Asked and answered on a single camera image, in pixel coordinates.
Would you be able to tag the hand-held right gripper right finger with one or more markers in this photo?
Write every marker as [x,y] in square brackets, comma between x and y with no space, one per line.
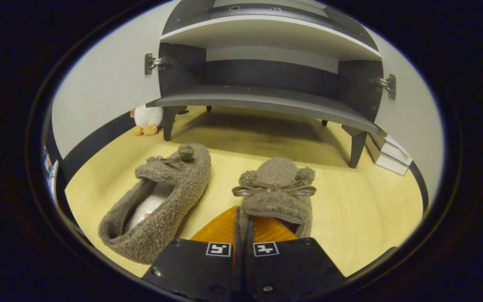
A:
[292,268]

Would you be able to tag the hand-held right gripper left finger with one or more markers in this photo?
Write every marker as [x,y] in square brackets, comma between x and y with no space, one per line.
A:
[191,272]

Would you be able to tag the brown fuzzy shoe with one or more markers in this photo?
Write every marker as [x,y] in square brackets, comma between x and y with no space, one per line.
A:
[277,205]
[170,209]

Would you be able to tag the white shoe cabinet door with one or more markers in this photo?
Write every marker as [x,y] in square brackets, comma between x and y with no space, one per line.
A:
[417,117]
[107,84]

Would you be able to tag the white and grey shoe cabinet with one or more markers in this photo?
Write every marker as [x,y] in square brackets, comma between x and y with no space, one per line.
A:
[266,31]

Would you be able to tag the white penguin plush toy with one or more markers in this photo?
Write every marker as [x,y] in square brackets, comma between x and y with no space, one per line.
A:
[147,117]

